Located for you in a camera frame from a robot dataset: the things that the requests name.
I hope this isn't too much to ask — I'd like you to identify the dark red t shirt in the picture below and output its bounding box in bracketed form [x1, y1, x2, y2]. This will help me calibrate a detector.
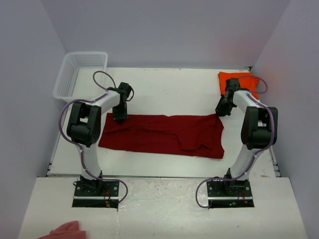
[98, 113, 224, 159]

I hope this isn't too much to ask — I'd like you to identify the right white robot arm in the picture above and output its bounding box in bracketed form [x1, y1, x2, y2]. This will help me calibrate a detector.
[215, 78, 278, 196]

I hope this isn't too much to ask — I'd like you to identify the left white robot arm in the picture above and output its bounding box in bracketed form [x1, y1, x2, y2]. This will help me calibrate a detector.
[65, 82, 134, 196]

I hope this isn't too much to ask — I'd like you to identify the folded orange t shirt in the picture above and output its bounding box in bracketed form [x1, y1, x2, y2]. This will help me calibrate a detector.
[218, 72, 259, 99]

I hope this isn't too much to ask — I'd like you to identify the white plastic basket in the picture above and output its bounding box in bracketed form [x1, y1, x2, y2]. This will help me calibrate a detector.
[53, 51, 108, 102]

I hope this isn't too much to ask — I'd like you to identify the pink cloth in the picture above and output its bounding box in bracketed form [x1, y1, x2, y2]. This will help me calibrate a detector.
[40, 221, 87, 239]

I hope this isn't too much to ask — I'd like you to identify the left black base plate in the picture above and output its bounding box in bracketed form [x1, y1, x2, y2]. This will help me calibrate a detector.
[72, 177, 119, 209]

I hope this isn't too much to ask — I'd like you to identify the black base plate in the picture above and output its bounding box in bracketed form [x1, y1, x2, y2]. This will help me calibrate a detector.
[206, 175, 255, 209]
[72, 177, 119, 209]

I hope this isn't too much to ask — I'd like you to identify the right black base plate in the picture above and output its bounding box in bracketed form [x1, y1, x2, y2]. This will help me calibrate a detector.
[206, 175, 255, 209]

